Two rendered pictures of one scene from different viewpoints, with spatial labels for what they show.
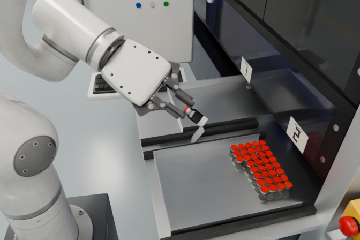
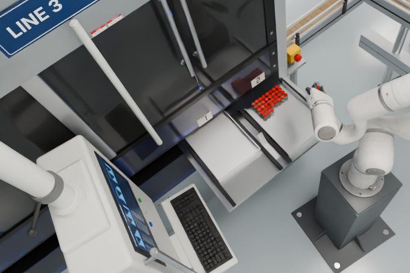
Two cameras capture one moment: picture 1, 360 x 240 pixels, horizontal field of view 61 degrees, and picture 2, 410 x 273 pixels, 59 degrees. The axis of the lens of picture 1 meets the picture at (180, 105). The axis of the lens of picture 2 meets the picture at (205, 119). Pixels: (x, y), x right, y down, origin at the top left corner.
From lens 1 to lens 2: 1.56 m
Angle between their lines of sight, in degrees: 60
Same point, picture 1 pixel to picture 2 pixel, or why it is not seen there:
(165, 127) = (258, 164)
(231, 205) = (296, 109)
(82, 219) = (344, 169)
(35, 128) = not seen: hidden behind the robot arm
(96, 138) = not seen: outside the picture
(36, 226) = not seen: hidden behind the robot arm
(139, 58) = (320, 95)
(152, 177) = (301, 151)
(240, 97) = (206, 133)
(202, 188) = (294, 125)
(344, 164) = (282, 53)
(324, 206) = (283, 72)
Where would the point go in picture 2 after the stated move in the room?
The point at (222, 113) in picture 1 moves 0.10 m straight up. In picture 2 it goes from (228, 138) to (225, 128)
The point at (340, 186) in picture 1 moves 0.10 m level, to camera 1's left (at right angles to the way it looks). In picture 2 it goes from (284, 59) to (294, 72)
